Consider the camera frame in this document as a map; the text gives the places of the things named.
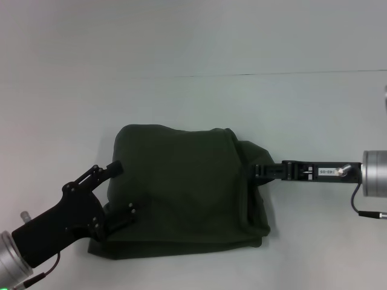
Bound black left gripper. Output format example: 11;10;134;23
11;160;137;269

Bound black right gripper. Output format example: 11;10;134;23
250;160;363;185

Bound dark green t-shirt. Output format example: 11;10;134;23
86;123;275;260

